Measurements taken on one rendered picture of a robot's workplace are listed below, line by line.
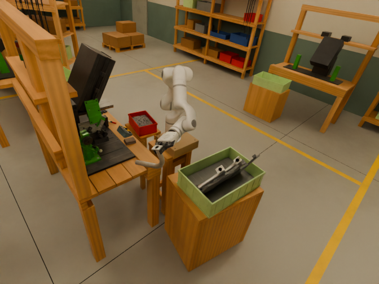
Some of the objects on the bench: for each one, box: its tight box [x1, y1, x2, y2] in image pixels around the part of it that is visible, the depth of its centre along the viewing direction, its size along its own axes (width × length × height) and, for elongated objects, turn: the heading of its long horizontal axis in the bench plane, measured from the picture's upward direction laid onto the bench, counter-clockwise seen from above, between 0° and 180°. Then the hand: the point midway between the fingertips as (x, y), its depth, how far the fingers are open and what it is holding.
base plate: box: [79, 114, 135, 176], centre depth 222 cm, size 42×110×2 cm, turn 33°
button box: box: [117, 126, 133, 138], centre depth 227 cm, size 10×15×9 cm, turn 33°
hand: (159, 150), depth 129 cm, fingers closed on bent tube, 3 cm apart
